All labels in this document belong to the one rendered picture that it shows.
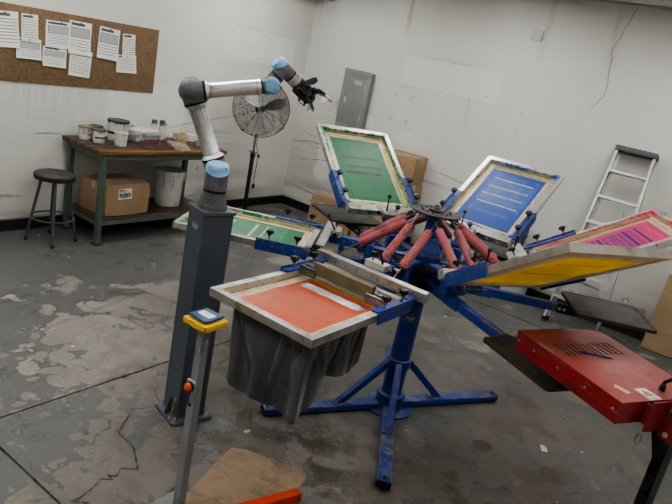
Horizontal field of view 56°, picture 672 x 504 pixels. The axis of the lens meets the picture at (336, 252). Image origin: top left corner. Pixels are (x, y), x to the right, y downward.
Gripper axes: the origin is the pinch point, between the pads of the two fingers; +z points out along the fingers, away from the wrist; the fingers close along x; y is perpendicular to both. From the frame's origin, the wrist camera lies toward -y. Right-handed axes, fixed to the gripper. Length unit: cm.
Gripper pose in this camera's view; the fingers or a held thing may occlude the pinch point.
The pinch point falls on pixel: (323, 106)
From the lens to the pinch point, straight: 345.3
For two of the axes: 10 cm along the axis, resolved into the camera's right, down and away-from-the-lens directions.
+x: 7.0, -1.6, -7.0
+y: -3.1, 8.1, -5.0
